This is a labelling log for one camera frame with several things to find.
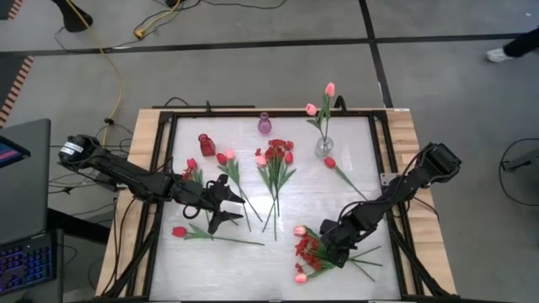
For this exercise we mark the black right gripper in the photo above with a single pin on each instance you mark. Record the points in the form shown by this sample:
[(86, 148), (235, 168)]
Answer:
[(339, 235)]

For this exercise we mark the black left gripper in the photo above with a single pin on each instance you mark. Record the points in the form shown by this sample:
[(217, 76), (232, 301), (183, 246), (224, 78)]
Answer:
[(202, 198)]

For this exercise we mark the red artificial flower bunch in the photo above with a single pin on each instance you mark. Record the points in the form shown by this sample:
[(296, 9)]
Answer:
[(307, 252), (186, 175), (278, 145)]

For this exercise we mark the red artificial tulip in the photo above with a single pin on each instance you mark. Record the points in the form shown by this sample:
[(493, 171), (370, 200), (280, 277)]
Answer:
[(289, 157), (222, 159), (329, 162), (192, 163)]

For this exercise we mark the long green stem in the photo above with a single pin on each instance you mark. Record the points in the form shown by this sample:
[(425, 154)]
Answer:
[(179, 232)]

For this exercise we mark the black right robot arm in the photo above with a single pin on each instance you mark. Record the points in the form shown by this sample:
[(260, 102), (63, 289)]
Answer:
[(404, 185)]

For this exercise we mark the red glass vase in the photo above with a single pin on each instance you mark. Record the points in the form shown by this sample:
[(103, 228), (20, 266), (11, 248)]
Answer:
[(207, 147)]

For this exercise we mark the purple glass vase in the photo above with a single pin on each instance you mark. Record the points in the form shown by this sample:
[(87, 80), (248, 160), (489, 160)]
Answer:
[(264, 125)]

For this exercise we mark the clear glass vase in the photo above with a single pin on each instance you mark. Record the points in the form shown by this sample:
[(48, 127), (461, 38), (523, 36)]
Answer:
[(324, 147)]

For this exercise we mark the grey laptop lid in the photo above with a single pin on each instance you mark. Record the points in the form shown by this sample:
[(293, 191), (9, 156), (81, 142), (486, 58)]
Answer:
[(25, 189)]

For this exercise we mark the backlit laptop keyboard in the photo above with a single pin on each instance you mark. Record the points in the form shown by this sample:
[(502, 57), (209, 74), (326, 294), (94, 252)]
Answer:
[(25, 265)]

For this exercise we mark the grey stand base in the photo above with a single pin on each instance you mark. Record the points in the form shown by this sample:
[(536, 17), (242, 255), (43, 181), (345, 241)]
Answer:
[(526, 160)]

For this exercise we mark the black stand base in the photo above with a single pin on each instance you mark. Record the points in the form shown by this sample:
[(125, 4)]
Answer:
[(76, 19)]

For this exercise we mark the orange striped floor mat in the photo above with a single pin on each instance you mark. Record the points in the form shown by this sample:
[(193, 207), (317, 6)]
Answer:
[(14, 90), (14, 9)]

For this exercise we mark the person's foot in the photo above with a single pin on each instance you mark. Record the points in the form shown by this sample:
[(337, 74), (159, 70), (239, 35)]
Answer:
[(497, 55)]

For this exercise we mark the person's leg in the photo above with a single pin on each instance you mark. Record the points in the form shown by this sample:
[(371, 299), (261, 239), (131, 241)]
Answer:
[(524, 42)]

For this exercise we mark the black metal table frame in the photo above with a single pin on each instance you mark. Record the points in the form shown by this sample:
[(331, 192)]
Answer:
[(236, 114)]

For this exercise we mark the grey metal bracket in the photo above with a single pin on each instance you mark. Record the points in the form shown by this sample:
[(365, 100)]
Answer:
[(387, 179)]

